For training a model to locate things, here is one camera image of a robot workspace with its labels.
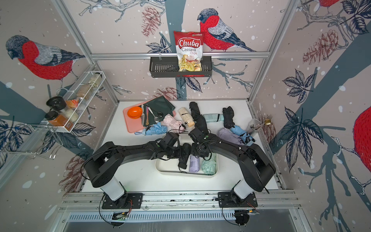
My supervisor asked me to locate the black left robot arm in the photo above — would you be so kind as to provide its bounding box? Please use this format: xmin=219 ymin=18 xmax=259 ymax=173
xmin=82 ymin=132 xmax=192 ymax=202

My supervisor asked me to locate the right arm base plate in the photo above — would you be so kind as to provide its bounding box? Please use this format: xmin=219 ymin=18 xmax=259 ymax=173
xmin=217 ymin=192 xmax=258 ymax=208

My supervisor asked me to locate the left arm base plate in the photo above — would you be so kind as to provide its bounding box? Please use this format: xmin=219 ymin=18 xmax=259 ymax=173
xmin=102 ymin=192 xmax=144 ymax=209

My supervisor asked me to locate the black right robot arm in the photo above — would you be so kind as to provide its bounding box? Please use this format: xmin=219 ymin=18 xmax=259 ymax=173
xmin=189 ymin=128 xmax=276 ymax=200

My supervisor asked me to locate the lavender umbrella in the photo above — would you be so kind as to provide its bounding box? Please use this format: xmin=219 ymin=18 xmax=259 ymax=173
xmin=217 ymin=128 xmax=244 ymax=145
xmin=189 ymin=155 xmax=200 ymax=173

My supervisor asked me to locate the white wire wall rack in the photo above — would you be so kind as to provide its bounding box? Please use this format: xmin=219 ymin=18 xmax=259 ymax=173
xmin=41 ymin=71 xmax=106 ymax=133

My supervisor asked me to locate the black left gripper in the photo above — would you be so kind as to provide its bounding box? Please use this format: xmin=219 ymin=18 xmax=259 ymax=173
xmin=165 ymin=145 xmax=188 ymax=159

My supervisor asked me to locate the red cassava chips bag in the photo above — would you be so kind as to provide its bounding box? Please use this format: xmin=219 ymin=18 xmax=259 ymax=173
xmin=174 ymin=31 xmax=204 ymax=72

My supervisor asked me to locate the pink plastic tray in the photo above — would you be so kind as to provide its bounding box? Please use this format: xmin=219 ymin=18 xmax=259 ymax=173
xmin=122 ymin=101 xmax=176 ymax=134

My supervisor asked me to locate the orange spice jar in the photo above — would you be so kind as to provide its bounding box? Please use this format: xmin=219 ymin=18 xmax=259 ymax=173
xmin=45 ymin=111 xmax=68 ymax=127

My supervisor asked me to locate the pink folded umbrella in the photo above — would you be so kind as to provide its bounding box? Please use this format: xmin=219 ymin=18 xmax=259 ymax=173
xmin=163 ymin=114 xmax=186 ymax=133

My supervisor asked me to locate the wire hook rack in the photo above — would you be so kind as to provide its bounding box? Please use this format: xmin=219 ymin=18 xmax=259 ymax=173
xmin=1 ymin=123 xmax=63 ymax=163

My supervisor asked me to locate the metal spoon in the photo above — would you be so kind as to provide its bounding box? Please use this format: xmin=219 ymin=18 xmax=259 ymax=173
xmin=148 ymin=107 xmax=159 ymax=123

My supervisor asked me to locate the orange bowl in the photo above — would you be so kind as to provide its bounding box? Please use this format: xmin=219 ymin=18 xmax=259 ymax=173
xmin=127 ymin=106 xmax=143 ymax=119

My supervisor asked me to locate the clear cutlery holder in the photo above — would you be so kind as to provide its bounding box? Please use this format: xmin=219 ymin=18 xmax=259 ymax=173
xmin=246 ymin=115 xmax=272 ymax=136

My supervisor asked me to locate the black lid jar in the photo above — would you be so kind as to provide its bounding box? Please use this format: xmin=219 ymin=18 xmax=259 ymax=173
xmin=46 ymin=96 xmax=67 ymax=112

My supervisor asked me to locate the beige folded umbrella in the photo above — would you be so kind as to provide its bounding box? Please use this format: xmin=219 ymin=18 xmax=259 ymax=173
xmin=178 ymin=107 xmax=195 ymax=128

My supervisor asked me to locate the long black folded umbrella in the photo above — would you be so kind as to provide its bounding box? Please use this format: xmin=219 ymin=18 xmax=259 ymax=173
xmin=189 ymin=101 xmax=209 ymax=135

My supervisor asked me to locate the black wall basket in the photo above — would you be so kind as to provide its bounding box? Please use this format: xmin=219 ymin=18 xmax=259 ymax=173
xmin=149 ymin=55 xmax=213 ymax=78

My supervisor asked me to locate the dark green cloth pouch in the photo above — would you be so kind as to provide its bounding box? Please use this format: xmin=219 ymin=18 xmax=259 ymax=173
xmin=141 ymin=96 xmax=175 ymax=127

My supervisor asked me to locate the mint green umbrella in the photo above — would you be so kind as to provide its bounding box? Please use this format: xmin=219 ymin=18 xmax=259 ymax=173
xmin=201 ymin=153 xmax=216 ymax=176

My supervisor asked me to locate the cream plastic storage box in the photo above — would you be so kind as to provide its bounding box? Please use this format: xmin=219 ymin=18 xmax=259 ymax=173
xmin=155 ymin=153 xmax=219 ymax=178

